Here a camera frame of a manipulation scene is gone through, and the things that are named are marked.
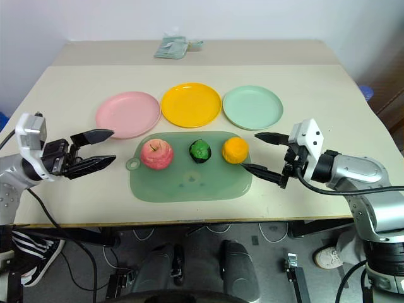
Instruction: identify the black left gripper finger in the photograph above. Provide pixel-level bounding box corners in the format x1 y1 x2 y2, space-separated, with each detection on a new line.
69 128 115 148
64 155 117 181

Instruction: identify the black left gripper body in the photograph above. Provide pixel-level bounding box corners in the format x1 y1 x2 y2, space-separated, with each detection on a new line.
40 138 80 177

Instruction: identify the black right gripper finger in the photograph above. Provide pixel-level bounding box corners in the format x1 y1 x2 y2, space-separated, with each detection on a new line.
254 132 291 147
241 162 290 190

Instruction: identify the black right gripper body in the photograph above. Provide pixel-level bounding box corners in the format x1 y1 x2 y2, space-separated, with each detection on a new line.
282 138 309 183

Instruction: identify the mint green plate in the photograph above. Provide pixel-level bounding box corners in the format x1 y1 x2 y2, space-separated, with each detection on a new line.
222 85 284 131

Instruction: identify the orange fruit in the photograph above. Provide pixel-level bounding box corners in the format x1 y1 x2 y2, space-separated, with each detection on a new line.
222 136 249 165

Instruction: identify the pink plate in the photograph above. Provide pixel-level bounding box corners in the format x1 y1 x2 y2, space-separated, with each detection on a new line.
95 91 162 140

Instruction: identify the green fruit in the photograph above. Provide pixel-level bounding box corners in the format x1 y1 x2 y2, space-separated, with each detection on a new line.
188 140 212 164

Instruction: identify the yellow plate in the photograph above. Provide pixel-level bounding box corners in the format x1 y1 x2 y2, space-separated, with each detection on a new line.
160 82 222 129

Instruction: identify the red apple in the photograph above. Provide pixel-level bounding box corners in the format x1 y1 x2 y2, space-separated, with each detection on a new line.
140 138 175 171

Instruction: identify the translucent green cutting board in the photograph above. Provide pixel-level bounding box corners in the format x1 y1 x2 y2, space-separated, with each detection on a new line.
126 131 254 202

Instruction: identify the blue round object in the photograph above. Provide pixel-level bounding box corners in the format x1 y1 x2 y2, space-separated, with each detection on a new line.
357 84 375 102

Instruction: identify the black white striped sneaker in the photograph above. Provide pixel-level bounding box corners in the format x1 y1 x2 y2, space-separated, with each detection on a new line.
11 229 66 287

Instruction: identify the grey trouser leg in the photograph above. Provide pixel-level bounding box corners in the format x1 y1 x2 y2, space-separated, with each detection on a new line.
335 232 367 266

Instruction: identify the black stand foot with caster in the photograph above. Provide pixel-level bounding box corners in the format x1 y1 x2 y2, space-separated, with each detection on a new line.
283 252 312 303
105 271 134 300

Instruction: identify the dark rounded robot waist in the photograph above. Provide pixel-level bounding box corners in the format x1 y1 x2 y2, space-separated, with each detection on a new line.
115 289 235 303

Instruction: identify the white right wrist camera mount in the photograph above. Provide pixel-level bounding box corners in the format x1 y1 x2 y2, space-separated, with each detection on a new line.
288 118 326 183

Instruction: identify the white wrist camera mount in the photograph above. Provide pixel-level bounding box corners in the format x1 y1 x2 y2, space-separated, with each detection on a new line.
288 118 326 183
15 112 56 182

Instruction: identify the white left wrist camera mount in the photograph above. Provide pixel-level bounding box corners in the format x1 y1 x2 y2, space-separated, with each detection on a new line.
15 112 56 182

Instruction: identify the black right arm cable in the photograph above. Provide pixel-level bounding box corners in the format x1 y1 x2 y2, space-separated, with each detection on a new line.
295 168 404 195

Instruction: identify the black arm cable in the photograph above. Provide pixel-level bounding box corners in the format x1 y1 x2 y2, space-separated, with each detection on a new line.
295 168 404 195
27 188 97 303

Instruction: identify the white floor cable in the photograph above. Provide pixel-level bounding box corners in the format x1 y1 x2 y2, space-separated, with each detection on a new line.
258 222 288 244

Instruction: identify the black table frame bar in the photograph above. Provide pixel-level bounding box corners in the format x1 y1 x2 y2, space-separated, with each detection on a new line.
287 218 355 240
12 227 121 248

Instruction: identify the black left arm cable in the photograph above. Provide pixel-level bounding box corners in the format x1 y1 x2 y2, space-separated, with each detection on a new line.
27 188 97 303

